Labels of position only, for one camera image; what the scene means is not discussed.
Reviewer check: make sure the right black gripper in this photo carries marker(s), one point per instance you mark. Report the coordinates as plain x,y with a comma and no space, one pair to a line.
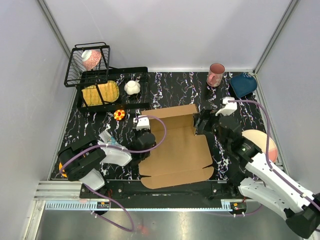
205,113

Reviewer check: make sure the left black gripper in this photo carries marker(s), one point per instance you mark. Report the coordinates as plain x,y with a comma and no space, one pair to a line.
137,131

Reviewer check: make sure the blue grey carton box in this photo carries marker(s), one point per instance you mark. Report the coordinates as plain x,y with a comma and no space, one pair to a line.
105,138

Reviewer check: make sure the brown cardboard box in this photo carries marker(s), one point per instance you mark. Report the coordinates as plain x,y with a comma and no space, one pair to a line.
182,156

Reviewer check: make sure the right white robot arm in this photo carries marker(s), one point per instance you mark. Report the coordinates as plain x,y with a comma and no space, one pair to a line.
260,179

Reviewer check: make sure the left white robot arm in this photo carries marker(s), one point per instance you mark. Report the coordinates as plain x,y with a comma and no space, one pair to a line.
79,160

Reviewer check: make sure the red yellow flower toy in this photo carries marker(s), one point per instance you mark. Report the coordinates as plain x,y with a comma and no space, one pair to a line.
119,114

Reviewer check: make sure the pink ceramic mug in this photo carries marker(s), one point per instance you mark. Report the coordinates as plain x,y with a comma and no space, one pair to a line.
215,74

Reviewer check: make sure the dark blue dish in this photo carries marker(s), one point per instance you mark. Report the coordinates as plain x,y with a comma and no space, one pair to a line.
243,84

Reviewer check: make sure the yellow woven plate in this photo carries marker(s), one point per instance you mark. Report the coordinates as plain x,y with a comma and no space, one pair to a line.
95,95

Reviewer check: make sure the pink cream round plate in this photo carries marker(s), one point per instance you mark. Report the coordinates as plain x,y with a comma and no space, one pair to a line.
260,139

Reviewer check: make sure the orange round bowl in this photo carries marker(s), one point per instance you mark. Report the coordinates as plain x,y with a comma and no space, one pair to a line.
62,172

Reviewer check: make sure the pink patterned bowl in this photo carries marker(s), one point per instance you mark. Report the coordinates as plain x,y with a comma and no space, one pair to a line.
90,58

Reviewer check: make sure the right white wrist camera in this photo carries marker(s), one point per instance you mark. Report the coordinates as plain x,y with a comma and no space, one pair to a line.
229,106

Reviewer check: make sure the black wire dish rack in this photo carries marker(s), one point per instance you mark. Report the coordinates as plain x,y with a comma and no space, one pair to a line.
79,78

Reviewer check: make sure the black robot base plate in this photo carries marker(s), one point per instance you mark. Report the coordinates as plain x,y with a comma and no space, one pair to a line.
205,194

